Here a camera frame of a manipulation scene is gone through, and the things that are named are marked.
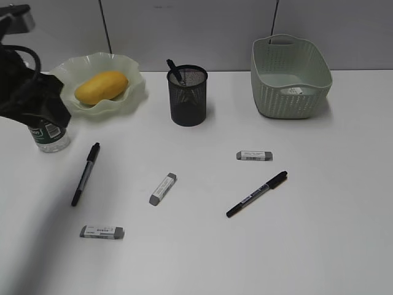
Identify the grey white eraser centre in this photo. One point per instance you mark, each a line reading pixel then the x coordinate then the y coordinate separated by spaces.
pixel 162 189

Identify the clear water bottle green label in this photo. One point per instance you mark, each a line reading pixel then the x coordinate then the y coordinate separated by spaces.
pixel 49 137

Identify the pale green woven basket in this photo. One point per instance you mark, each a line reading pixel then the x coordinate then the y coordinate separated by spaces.
pixel 283 61

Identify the grey white eraser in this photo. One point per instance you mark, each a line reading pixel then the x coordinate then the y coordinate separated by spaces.
pixel 104 232
pixel 254 156
pixel 162 189

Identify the yellow mango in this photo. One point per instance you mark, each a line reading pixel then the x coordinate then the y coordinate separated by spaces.
pixel 103 86

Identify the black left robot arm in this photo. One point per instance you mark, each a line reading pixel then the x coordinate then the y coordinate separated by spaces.
pixel 17 60

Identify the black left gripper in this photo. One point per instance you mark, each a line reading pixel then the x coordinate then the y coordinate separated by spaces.
pixel 40 102

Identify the pale green wavy plate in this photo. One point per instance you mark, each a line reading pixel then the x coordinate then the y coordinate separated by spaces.
pixel 75 71

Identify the waste paper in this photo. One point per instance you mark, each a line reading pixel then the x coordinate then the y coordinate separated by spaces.
pixel 292 91

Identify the grey white eraser right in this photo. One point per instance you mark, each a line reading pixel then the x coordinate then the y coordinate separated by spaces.
pixel 254 156

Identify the black marker pen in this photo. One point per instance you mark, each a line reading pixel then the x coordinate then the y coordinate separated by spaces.
pixel 91 159
pixel 269 185
pixel 175 71

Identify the black mesh pen holder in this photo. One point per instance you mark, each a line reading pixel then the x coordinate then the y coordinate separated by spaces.
pixel 187 101

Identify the grey white eraser front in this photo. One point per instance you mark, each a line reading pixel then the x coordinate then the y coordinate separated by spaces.
pixel 104 232

